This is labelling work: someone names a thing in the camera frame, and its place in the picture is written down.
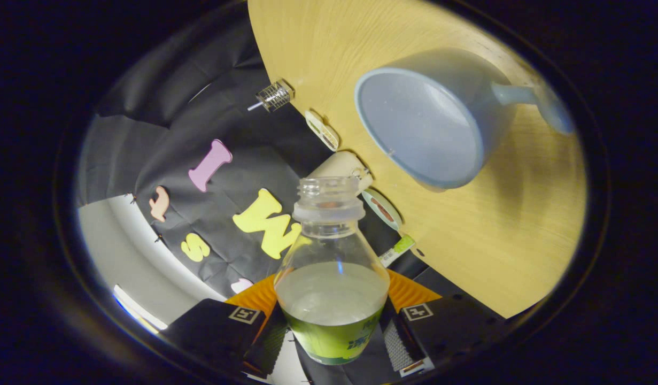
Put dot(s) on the white divided dish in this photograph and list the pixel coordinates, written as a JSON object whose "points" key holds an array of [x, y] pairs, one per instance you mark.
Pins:
{"points": [[322, 131]]}

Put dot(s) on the tall white bottle green label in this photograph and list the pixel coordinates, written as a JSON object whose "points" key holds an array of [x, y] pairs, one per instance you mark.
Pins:
{"points": [[401, 247]]}

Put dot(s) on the pale green plate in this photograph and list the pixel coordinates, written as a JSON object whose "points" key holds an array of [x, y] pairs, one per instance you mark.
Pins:
{"points": [[367, 193]]}

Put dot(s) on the white toaster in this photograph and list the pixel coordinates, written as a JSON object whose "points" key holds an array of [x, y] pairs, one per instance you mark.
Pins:
{"points": [[339, 163]]}

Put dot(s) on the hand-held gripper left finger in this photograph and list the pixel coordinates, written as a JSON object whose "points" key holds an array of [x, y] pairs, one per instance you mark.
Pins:
{"points": [[267, 342]]}

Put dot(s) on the black backdrop cloth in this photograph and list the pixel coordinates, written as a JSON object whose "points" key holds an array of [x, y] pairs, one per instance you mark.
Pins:
{"points": [[173, 123]]}

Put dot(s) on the brown food piece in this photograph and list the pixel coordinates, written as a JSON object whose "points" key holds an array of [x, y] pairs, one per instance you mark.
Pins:
{"points": [[382, 209]]}

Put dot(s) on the pale grey-blue cup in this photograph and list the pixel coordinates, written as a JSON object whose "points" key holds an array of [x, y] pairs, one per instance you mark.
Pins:
{"points": [[425, 123]]}

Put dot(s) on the clear juice bottle green label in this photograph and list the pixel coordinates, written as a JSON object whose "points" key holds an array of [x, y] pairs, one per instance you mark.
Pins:
{"points": [[334, 337]]}

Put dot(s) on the wooden table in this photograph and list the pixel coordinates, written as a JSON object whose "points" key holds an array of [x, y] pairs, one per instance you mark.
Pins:
{"points": [[494, 240]]}

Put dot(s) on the white straw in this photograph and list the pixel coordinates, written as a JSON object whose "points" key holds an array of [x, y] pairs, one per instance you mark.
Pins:
{"points": [[254, 107]]}

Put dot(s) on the long ceiling light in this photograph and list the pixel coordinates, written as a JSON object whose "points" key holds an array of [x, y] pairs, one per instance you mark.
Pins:
{"points": [[136, 307]]}

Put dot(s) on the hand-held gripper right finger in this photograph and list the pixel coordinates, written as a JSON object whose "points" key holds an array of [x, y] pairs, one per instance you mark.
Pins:
{"points": [[401, 345]]}

